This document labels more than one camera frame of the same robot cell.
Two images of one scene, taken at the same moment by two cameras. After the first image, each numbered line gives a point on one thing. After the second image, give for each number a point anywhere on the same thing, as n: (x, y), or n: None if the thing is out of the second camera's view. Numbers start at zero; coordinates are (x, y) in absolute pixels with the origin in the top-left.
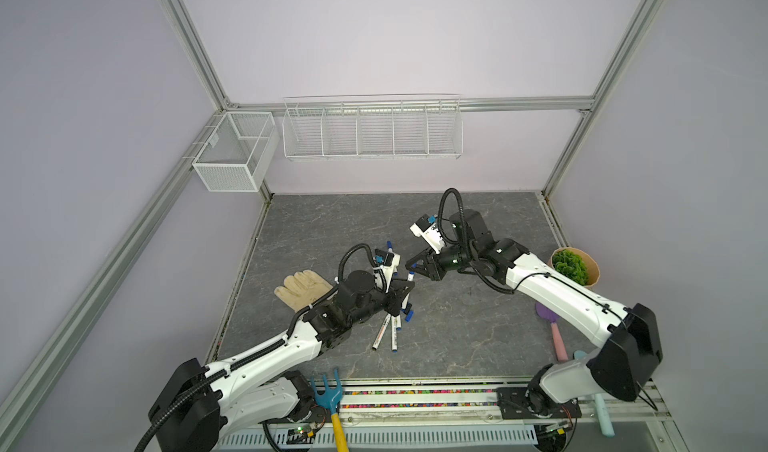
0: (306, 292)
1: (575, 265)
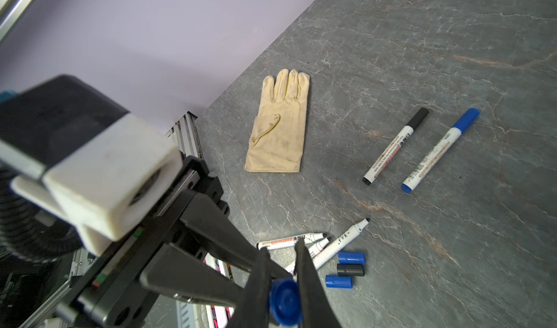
0: (277, 139)
1: None
